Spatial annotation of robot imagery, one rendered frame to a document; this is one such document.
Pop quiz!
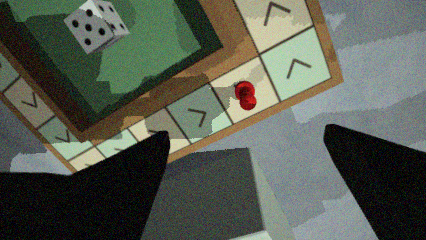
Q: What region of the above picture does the tan square board track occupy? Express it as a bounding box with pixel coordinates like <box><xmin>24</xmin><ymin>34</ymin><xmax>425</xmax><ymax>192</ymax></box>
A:
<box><xmin>0</xmin><ymin>0</ymin><xmax>344</xmax><ymax>174</ymax></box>

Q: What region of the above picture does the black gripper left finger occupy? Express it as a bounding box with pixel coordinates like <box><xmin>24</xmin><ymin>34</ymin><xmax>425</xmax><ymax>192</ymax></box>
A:
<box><xmin>0</xmin><ymin>131</ymin><xmax>170</xmax><ymax>240</ymax></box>

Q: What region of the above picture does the red game pawn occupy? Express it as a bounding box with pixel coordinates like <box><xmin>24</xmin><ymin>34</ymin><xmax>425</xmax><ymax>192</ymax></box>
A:
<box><xmin>235</xmin><ymin>81</ymin><xmax>257</xmax><ymax>110</ymax></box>

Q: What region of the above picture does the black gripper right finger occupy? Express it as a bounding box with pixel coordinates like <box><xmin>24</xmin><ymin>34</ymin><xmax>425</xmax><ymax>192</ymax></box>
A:
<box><xmin>323</xmin><ymin>124</ymin><xmax>426</xmax><ymax>240</ymax></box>

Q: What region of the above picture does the white die with black pips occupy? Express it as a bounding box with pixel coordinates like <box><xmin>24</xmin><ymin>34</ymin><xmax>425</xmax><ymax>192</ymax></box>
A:
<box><xmin>63</xmin><ymin>0</ymin><xmax>129</xmax><ymax>55</ymax></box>

